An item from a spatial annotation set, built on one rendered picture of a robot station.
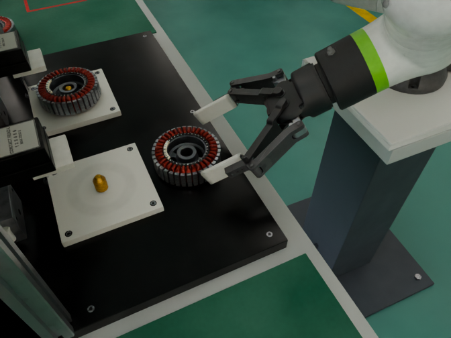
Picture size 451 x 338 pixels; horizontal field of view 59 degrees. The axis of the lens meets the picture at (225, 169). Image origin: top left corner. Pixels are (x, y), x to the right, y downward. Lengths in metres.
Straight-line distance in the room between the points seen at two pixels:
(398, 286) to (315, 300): 0.94
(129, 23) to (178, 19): 1.61
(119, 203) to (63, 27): 0.63
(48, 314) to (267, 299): 0.27
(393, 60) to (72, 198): 0.50
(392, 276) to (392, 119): 0.79
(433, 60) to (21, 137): 0.52
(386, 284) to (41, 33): 1.27
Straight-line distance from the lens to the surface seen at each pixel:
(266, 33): 2.55
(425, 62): 0.58
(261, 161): 0.55
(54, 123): 0.78
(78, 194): 0.65
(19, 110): 0.86
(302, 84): 0.58
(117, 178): 0.65
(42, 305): 0.47
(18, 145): 0.55
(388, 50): 0.57
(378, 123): 0.80
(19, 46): 0.74
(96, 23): 1.13
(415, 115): 0.84
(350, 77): 0.57
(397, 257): 1.55
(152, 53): 0.93
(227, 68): 2.23
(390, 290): 1.47
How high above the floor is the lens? 1.27
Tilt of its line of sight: 49 degrees down
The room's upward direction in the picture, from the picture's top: straight up
